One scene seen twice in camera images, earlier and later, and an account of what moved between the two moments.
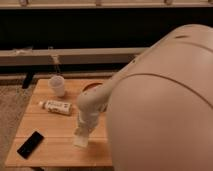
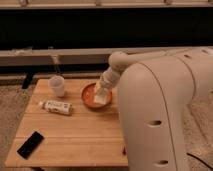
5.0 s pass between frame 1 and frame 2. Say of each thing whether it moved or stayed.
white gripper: moved
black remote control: stayed
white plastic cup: stayed
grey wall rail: stayed
